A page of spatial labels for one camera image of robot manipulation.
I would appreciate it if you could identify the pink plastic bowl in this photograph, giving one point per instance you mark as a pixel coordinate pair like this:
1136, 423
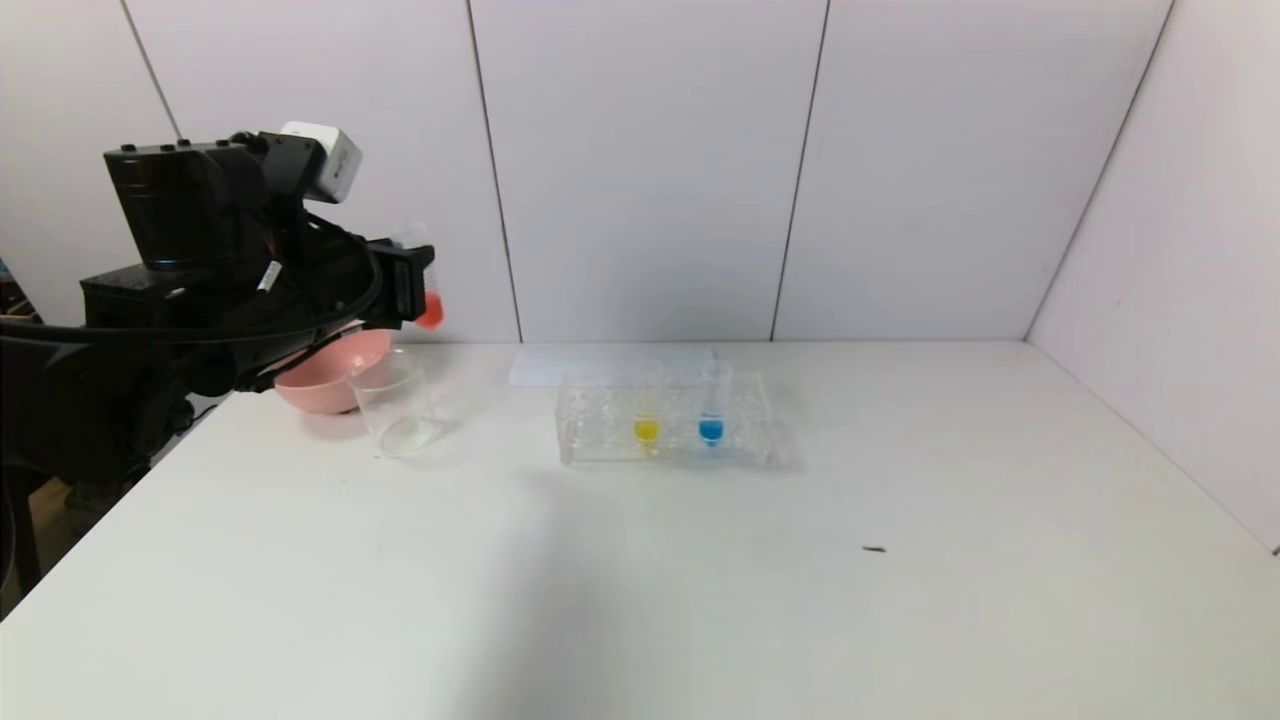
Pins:
330, 385

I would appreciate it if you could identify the test tube with yellow pigment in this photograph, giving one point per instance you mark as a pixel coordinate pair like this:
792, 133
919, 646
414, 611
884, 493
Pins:
647, 431

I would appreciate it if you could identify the clear glass beaker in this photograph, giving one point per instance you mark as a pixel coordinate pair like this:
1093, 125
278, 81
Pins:
405, 425

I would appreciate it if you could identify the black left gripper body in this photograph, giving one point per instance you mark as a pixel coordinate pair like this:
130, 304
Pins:
408, 284

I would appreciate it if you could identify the test tube with blue pigment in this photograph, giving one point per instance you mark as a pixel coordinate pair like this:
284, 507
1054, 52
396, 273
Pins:
711, 430

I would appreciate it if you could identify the black chair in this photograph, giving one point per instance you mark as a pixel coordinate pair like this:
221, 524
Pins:
20, 540

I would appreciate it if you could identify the white paper sheet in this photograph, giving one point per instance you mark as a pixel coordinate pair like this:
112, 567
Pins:
600, 360

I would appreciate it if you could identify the clear acrylic test tube rack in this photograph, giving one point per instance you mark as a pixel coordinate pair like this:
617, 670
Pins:
745, 430

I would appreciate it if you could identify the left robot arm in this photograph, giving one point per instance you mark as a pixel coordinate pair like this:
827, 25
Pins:
180, 210

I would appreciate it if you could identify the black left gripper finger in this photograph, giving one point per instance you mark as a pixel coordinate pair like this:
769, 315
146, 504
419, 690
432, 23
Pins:
410, 285

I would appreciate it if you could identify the test tube with red pigment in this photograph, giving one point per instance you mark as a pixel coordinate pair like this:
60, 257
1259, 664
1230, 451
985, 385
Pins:
432, 312

